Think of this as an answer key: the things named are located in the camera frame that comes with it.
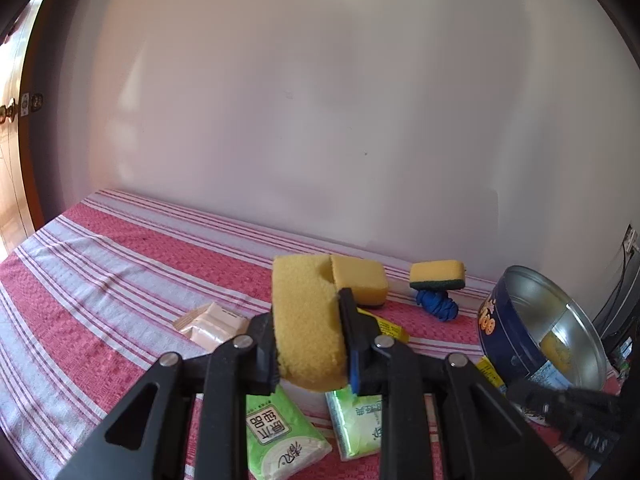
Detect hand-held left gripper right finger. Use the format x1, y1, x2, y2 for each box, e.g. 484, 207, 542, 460
339, 287, 571, 480

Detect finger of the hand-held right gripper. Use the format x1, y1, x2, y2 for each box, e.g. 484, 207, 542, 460
507, 377, 623, 461

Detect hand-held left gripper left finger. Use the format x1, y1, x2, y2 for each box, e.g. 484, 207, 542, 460
55, 310, 280, 480

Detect large yellow sponge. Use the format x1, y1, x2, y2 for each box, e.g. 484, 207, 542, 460
271, 254, 351, 392

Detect blue round metal tin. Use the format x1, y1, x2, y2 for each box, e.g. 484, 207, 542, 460
477, 266, 608, 427

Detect yellow packet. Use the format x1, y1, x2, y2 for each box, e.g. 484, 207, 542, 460
475, 356, 507, 389
357, 308, 410, 344

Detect beige wrapped packet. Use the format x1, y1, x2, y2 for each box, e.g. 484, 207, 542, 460
173, 301, 251, 354

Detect green tissue pack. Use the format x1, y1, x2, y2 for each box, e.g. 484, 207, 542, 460
245, 385, 332, 480
325, 389, 385, 462

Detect yellow sponge with dark scrub pad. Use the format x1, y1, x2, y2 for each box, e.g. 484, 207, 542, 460
331, 256, 389, 309

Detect small yellow green sponge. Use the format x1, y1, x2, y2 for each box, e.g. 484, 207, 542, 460
409, 260, 467, 292

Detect red white striped cloth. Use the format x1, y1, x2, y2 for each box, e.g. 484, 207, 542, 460
0, 189, 622, 480

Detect wooden door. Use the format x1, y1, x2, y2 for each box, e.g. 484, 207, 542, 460
0, 0, 47, 257

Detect brass door latch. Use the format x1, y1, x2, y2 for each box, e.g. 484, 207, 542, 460
0, 92, 44, 124

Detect blue rope bundle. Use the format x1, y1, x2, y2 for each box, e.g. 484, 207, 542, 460
415, 287, 459, 322

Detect black cables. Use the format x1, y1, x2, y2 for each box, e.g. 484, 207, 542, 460
592, 240, 640, 356

